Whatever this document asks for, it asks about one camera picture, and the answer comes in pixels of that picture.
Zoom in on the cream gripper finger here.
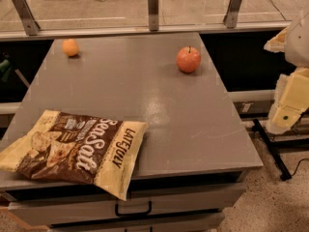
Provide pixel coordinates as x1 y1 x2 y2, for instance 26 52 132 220
266 68 309 134
264 28 288 53

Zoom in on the brown Sea Salt chip bag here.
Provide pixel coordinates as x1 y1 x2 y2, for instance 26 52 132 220
0 110 148 200

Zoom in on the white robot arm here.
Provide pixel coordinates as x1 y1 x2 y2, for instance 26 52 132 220
264 9 309 134

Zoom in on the red apple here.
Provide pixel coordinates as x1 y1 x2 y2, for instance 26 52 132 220
177 46 201 73

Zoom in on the grey top drawer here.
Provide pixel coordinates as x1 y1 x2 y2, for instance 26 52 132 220
9 183 245 226

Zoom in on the grey drawer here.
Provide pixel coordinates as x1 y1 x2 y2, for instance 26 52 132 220
9 183 245 226
48 213 224 232

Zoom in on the grey lower drawer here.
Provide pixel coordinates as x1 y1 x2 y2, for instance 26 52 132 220
48 213 224 232

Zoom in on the orange fruit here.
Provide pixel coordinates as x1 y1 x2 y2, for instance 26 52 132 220
62 39 79 57

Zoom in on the right metal railing bracket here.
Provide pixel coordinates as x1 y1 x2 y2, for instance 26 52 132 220
223 0 242 28

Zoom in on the metal railing bracket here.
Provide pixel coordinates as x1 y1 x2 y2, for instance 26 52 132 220
148 0 159 31
12 0 41 36
223 0 242 28

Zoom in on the black floor cable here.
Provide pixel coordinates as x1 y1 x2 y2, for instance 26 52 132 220
290 158 309 176

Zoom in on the black floor bracket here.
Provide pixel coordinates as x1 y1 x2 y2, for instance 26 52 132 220
252 119 292 181

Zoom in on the middle metal railing bracket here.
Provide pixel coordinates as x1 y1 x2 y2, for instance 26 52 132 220
148 0 159 31

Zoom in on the black top drawer handle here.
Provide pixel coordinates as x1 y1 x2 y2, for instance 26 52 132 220
114 201 153 218

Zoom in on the horizontal metal rail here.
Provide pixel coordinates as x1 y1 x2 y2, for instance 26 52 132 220
0 20 291 42

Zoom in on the left metal railing bracket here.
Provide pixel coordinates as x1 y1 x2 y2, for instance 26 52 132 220
12 0 41 36

